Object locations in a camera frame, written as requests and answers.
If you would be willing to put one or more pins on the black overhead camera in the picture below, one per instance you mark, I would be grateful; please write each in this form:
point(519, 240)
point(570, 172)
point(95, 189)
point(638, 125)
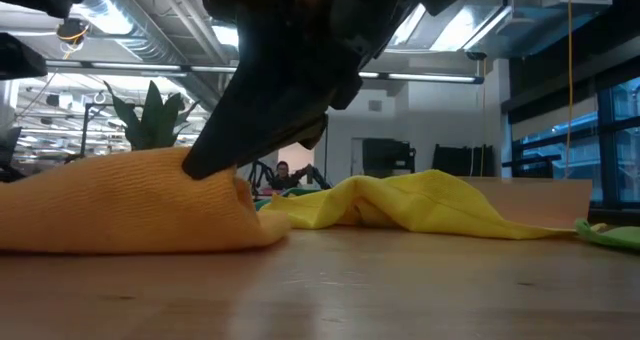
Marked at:
point(72, 30)

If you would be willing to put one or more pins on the person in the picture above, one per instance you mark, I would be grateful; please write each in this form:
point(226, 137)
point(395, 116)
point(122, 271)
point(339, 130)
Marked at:
point(283, 176)

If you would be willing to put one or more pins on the overhead beam with light strips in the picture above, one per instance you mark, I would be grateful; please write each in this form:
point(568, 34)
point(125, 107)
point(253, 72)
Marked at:
point(125, 66)

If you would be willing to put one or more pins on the black cabinet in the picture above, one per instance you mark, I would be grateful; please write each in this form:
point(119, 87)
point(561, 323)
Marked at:
point(387, 155)

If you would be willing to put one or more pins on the yellow microfiber towel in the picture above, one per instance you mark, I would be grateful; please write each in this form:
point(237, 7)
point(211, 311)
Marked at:
point(425, 205)

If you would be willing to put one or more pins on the black cases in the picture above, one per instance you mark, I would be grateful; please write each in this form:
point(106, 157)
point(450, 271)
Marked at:
point(462, 160)

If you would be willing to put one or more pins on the green artificial plant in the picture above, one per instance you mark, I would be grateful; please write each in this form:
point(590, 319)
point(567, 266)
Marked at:
point(150, 125)

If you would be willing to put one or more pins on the orange microfiber towel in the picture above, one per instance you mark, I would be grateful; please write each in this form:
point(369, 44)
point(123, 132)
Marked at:
point(125, 205)

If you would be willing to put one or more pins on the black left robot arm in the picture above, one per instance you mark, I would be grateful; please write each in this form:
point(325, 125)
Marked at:
point(20, 55)

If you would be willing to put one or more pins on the green microfiber towel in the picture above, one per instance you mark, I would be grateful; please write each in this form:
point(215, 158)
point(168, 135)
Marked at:
point(615, 237)

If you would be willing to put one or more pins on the distant black stand frame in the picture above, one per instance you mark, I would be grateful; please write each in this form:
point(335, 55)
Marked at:
point(326, 155)

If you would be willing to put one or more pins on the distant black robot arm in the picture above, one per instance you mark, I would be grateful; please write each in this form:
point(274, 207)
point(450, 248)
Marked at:
point(260, 174)
point(318, 177)

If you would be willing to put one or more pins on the orange plastic basket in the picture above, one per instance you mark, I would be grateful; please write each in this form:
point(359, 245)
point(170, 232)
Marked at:
point(540, 200)

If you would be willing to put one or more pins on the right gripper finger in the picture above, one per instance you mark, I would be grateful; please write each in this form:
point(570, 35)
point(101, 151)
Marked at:
point(240, 130)
point(312, 135)

